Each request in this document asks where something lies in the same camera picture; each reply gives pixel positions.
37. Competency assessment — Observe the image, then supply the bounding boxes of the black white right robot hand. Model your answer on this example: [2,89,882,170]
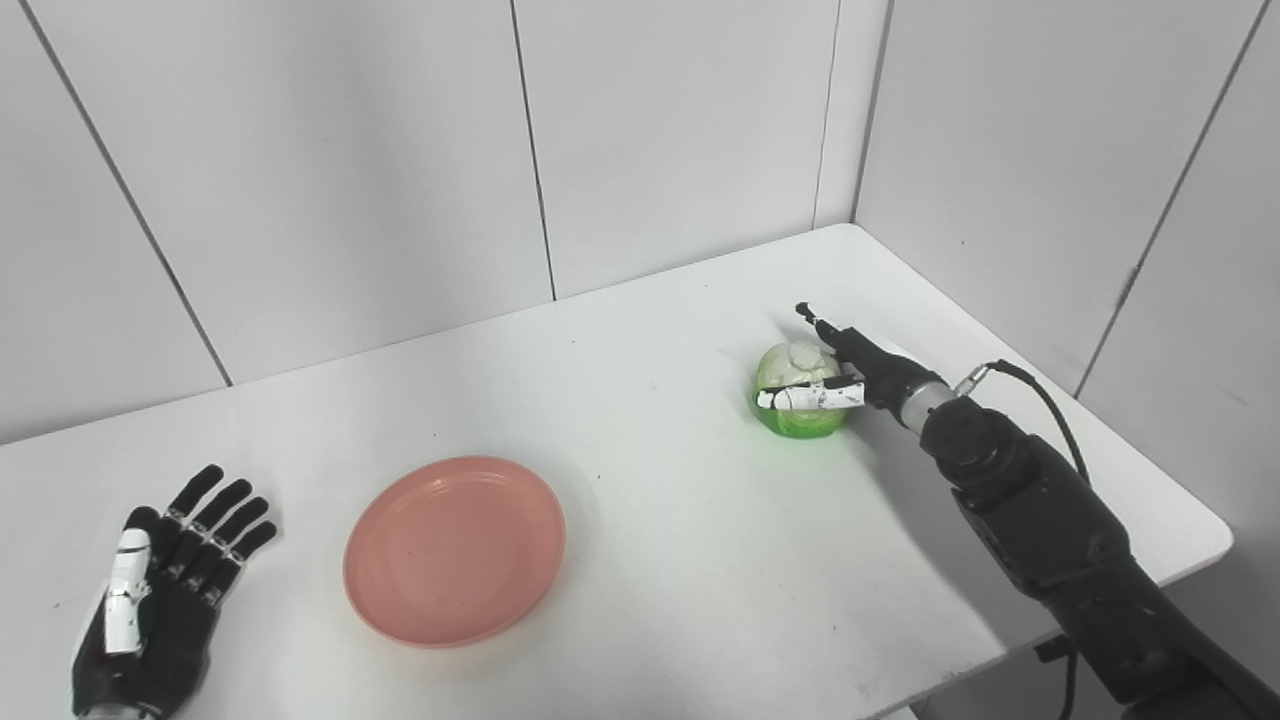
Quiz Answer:
[757,302,946,422]

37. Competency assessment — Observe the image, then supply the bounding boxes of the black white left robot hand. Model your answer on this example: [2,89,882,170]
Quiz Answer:
[70,464,279,719]

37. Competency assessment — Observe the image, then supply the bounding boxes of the pink round plate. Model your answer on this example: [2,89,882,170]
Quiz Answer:
[343,456,567,649]

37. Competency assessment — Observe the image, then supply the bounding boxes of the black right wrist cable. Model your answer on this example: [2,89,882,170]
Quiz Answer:
[955,360,1093,487]

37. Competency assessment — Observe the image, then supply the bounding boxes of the green white cabbage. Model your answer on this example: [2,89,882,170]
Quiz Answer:
[752,341,851,440]

